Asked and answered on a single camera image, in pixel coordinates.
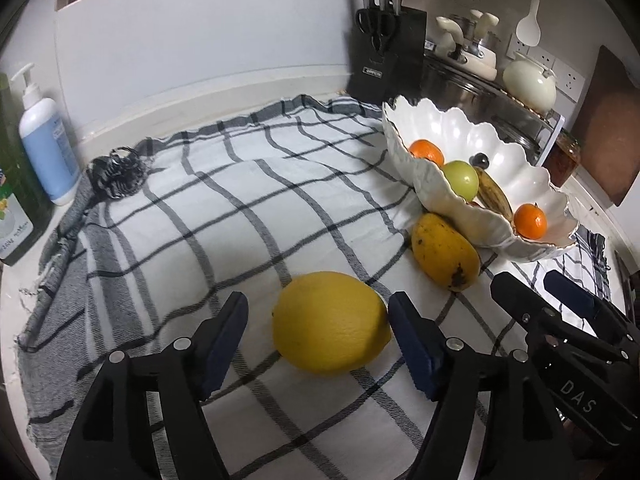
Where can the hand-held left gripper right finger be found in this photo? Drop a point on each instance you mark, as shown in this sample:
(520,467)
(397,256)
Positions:
(412,350)

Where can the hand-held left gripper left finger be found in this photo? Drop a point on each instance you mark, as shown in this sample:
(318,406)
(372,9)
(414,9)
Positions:
(227,345)

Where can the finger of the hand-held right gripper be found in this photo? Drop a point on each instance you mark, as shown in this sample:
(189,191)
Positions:
(520,300)
(570,290)

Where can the small orange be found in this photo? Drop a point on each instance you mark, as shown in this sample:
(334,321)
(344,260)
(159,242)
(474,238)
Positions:
(531,221)

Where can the large yellow lemon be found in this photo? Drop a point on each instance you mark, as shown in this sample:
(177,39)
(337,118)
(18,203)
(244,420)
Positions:
(330,322)

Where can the yellow mango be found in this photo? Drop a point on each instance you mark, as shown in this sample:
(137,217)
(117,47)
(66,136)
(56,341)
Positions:
(442,252)

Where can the dark purple plum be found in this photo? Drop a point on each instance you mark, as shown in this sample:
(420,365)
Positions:
(482,160)

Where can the large orange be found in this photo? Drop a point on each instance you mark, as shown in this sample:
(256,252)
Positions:
(426,151)

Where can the white scalloped bowl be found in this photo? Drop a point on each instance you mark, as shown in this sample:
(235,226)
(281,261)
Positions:
(450,125)

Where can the brown spotted banana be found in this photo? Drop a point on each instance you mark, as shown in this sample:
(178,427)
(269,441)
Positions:
(495,195)

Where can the checked white cloth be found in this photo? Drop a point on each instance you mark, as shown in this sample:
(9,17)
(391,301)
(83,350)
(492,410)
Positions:
(225,220)

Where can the red sauce jar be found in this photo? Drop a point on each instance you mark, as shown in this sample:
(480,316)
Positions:
(562,162)

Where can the green round fruit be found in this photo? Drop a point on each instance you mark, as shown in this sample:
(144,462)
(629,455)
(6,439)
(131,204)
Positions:
(461,180)

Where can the steel pot lid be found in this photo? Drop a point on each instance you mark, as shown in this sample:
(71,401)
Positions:
(520,130)

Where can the wooden cutting board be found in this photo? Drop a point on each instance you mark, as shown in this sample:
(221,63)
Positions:
(612,125)

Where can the black and white scrunchie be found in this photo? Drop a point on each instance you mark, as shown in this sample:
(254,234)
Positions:
(116,172)

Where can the cream kettle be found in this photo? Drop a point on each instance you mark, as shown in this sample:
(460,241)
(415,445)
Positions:
(527,85)

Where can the green dish soap bottle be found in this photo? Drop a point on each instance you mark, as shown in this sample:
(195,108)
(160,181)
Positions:
(17,200)

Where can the white rice paddle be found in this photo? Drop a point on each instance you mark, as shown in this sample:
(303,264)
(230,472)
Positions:
(529,30)

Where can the black knife block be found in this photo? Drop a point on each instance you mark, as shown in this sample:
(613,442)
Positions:
(407,60)

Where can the white pump bottle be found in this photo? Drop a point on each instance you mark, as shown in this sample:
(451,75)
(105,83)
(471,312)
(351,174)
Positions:
(47,150)

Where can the small steel milk pot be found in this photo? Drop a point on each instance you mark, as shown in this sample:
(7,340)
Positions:
(472,32)

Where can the black kitchen scissors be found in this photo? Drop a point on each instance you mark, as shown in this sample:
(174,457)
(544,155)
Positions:
(376,27)

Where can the white wall socket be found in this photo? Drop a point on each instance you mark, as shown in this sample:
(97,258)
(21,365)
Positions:
(570,80)
(547,57)

